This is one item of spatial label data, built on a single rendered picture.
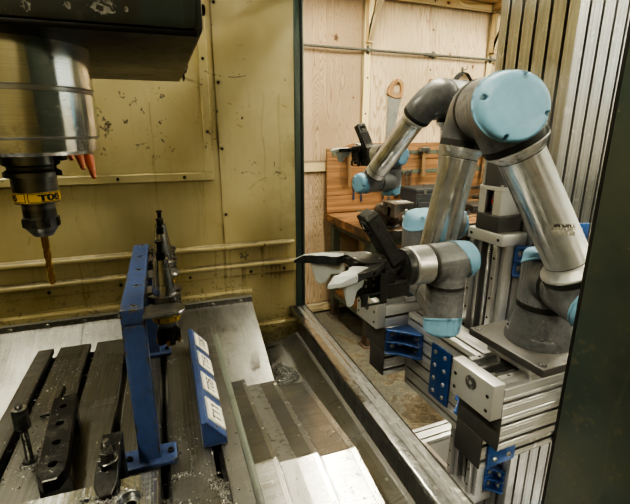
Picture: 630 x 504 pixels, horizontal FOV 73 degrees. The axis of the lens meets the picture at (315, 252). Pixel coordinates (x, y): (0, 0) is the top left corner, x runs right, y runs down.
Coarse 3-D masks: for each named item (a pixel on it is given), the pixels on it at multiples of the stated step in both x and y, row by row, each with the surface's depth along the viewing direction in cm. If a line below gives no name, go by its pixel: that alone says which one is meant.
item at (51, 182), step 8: (16, 184) 50; (24, 184) 50; (32, 184) 51; (40, 184) 51; (48, 184) 52; (56, 184) 53; (16, 192) 51; (24, 192) 51; (32, 192) 51; (40, 192) 51
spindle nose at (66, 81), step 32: (0, 64) 42; (32, 64) 44; (64, 64) 46; (0, 96) 43; (32, 96) 44; (64, 96) 47; (0, 128) 44; (32, 128) 45; (64, 128) 47; (96, 128) 52
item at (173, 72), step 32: (0, 0) 38; (32, 0) 38; (64, 0) 39; (96, 0) 40; (128, 0) 41; (160, 0) 42; (192, 0) 43; (0, 32) 42; (32, 32) 42; (64, 32) 42; (96, 32) 42; (128, 32) 42; (160, 32) 43; (192, 32) 44; (96, 64) 62; (128, 64) 62; (160, 64) 62
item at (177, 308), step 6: (144, 306) 78; (150, 306) 78; (156, 306) 78; (162, 306) 78; (168, 306) 78; (174, 306) 78; (180, 306) 78; (144, 312) 75; (150, 312) 75; (156, 312) 75; (162, 312) 75; (168, 312) 75; (174, 312) 76; (180, 312) 76; (144, 318) 74; (150, 318) 74
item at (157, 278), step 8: (160, 264) 79; (168, 264) 80; (160, 272) 79; (168, 272) 80; (152, 280) 80; (160, 280) 79; (168, 280) 80; (152, 288) 80; (160, 288) 80; (168, 288) 80; (160, 296) 80
